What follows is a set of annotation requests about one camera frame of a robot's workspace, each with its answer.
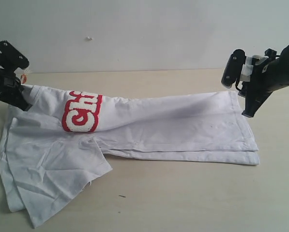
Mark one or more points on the right wrist camera black silver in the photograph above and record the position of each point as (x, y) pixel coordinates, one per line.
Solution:
(239, 68)

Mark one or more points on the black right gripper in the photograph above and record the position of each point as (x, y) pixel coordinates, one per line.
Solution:
(260, 76)

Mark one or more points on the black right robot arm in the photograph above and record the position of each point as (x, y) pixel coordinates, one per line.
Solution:
(270, 73)

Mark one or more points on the white t-shirt red Chinese patch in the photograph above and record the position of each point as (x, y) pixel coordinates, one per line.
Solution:
(51, 152)

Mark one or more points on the left wrist camera black silver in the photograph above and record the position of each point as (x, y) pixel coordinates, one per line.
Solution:
(11, 59)

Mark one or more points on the wrist camera black silver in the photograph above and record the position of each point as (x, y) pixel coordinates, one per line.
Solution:
(239, 68)
(11, 59)

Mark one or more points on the orange carrot-shaped hang tag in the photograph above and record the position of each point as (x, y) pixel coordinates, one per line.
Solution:
(24, 76)

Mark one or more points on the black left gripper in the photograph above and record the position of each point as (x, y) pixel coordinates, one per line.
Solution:
(12, 92)

